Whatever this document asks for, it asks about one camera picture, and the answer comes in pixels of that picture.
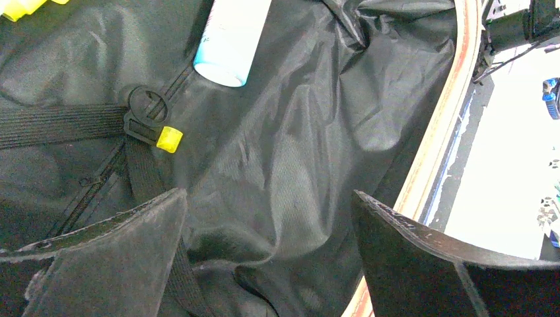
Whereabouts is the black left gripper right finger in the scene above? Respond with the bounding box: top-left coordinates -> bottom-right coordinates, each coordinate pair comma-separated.
352,191 -> 559,316

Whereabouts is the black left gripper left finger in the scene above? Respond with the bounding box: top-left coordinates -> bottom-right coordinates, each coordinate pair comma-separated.
1,188 -> 187,316

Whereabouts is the pink hard-shell suitcase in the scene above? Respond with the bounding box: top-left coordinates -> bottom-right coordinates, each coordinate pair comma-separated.
1,1 -> 470,316

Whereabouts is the pastel cosmetic tube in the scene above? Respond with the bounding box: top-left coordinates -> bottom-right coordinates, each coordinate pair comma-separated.
193,0 -> 271,87

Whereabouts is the green yellow small tube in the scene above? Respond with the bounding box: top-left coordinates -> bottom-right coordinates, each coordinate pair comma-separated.
1,0 -> 48,22

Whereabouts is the yellow tube cap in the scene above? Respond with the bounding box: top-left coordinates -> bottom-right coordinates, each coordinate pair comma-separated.
156,126 -> 184,154

